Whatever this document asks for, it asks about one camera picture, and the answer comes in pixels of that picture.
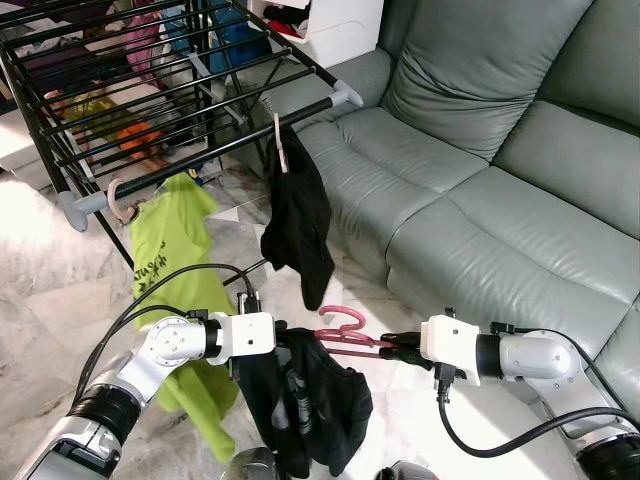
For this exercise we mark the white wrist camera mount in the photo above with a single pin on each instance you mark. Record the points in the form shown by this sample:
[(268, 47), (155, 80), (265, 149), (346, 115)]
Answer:
[(245, 337), (450, 340)]

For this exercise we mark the grey robot left leg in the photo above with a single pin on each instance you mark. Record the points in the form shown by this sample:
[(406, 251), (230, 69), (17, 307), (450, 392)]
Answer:
[(250, 466)]

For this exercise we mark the lime green shirt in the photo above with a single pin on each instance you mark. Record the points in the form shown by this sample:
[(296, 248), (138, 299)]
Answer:
[(175, 240)]

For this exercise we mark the black garment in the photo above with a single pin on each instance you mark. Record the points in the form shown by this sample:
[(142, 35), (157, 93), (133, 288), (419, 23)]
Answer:
[(320, 420), (300, 220)]

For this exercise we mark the grey robot right leg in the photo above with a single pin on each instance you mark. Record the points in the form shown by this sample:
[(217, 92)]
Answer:
[(408, 472)]

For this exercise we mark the red clothes hanger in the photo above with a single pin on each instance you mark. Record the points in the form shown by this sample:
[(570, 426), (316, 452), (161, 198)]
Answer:
[(350, 342)]

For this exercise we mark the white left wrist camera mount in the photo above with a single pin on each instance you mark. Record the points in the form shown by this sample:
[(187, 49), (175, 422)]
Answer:
[(245, 337)]

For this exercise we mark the black metal drying rack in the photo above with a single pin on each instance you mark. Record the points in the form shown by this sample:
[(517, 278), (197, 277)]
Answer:
[(230, 143)]

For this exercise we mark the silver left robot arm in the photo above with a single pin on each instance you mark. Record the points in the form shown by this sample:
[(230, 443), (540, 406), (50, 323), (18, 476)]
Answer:
[(170, 345)]

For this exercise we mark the white storage box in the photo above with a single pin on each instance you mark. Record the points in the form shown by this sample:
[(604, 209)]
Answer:
[(345, 30)]

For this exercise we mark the grey green leather sofa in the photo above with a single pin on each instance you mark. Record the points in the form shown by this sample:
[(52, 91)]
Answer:
[(480, 220)]

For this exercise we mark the blue garment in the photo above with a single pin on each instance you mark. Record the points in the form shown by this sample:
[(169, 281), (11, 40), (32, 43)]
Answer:
[(235, 35)]

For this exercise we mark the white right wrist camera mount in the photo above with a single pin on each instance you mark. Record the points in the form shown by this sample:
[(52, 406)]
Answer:
[(450, 340)]

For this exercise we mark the pale pink clothes hanger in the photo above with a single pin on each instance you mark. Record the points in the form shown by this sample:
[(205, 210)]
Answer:
[(281, 150), (111, 200)]

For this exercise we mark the grey robot leg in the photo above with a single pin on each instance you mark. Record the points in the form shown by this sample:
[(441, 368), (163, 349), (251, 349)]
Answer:
[(408, 472), (250, 466)]

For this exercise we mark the pink garment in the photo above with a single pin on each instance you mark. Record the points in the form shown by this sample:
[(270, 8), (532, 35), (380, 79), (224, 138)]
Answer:
[(145, 45)]

